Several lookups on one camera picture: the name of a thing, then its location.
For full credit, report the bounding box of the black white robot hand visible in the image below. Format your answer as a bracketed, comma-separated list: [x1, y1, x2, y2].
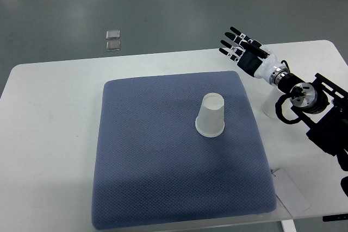
[219, 27, 273, 78]

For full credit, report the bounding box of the white paper cup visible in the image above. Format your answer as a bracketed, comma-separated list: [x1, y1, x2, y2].
[262, 87, 283, 119]
[195, 93, 225, 138]

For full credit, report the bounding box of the white paper cup on cushion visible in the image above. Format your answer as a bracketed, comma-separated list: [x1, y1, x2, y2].
[195, 93, 225, 138]

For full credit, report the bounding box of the white paper tag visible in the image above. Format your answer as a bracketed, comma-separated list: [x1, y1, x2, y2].
[272, 169, 310, 217]

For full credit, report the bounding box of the upper metal floor plate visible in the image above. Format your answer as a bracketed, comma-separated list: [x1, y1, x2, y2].
[106, 29, 120, 40]

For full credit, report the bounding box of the blue fabric cushion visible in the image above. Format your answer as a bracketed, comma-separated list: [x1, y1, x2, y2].
[92, 71, 276, 230]

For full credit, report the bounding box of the white table leg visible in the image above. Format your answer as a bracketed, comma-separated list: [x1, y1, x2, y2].
[281, 220, 297, 232]

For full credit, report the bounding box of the black table control panel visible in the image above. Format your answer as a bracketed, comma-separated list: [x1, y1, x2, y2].
[322, 214, 348, 222]

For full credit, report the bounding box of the black cable loop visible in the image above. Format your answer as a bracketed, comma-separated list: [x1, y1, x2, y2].
[274, 93, 301, 124]

